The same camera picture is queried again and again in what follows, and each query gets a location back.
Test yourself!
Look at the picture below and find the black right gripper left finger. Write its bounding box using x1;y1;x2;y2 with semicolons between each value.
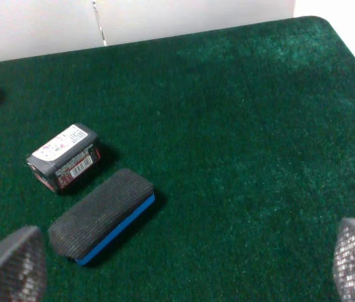
0;226;46;301

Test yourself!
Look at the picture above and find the black and blue eraser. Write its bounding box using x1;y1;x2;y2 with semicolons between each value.
48;168;155;266

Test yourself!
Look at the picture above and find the black box with labels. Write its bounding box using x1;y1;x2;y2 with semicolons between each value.
26;123;101;193

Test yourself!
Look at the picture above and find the green felt table cover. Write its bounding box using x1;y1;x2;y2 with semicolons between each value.
0;16;355;301

